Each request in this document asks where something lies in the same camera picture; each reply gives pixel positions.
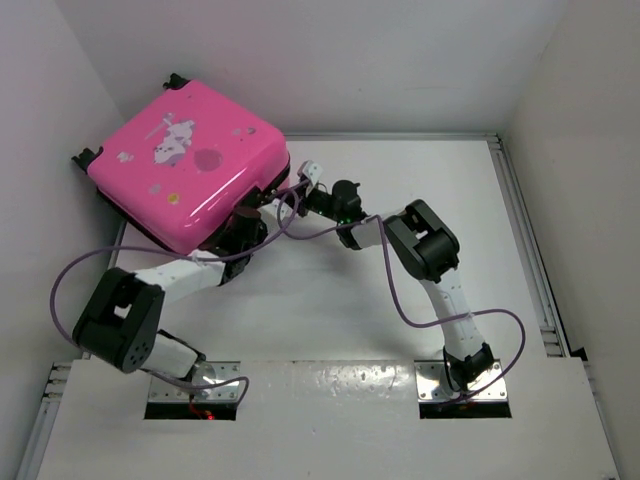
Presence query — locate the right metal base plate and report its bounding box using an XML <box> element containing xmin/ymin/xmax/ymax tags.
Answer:
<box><xmin>414</xmin><ymin>360</ymin><xmax>509</xmax><ymax>404</ymax></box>

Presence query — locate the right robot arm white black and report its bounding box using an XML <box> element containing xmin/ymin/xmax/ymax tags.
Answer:
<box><xmin>299</xmin><ymin>180</ymin><xmax>494</xmax><ymax>394</ymax></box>

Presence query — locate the pink suitcase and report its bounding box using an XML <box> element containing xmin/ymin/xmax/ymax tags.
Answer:
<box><xmin>72</xmin><ymin>73</ymin><xmax>290</xmax><ymax>254</ymax></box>

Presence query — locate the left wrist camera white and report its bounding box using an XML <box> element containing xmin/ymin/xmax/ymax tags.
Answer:
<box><xmin>264</xmin><ymin>199</ymin><xmax>295</xmax><ymax>226</ymax></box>

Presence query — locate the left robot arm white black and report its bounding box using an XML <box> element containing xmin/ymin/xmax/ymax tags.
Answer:
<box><xmin>72</xmin><ymin>206</ymin><xmax>268</xmax><ymax>391</ymax></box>

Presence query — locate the metal base plate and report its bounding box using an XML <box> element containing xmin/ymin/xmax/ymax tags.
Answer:
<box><xmin>414</xmin><ymin>360</ymin><xmax>509</xmax><ymax>404</ymax></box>
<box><xmin>148</xmin><ymin>361</ymin><xmax>243</xmax><ymax>404</ymax></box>

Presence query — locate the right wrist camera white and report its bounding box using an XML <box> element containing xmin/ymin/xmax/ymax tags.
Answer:
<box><xmin>297</xmin><ymin>160</ymin><xmax>323</xmax><ymax>190</ymax></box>

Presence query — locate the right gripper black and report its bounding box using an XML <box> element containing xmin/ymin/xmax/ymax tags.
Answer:
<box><xmin>280</xmin><ymin>181</ymin><xmax>346</xmax><ymax>223</ymax></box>

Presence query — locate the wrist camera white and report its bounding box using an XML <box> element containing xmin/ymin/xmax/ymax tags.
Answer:
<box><xmin>297</xmin><ymin>160</ymin><xmax>323</xmax><ymax>190</ymax></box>
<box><xmin>264</xmin><ymin>199</ymin><xmax>295</xmax><ymax>226</ymax></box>

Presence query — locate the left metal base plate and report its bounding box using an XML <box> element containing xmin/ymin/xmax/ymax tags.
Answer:
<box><xmin>148</xmin><ymin>361</ymin><xmax>243</xmax><ymax>404</ymax></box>

